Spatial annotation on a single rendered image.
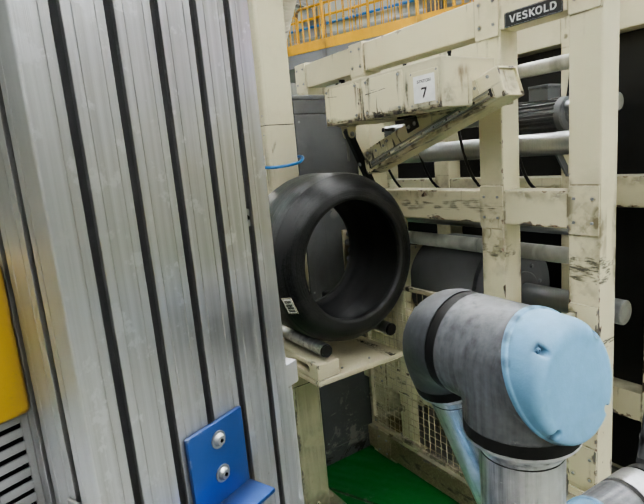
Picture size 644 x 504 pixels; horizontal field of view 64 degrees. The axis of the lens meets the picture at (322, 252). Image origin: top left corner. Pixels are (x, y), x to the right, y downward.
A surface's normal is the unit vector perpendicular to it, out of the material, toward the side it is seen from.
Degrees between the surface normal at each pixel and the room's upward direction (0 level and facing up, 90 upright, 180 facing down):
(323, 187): 45
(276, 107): 90
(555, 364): 83
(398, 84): 90
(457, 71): 90
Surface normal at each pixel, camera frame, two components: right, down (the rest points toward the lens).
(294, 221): -0.15, -0.27
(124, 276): 0.83, 0.04
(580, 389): 0.49, -0.01
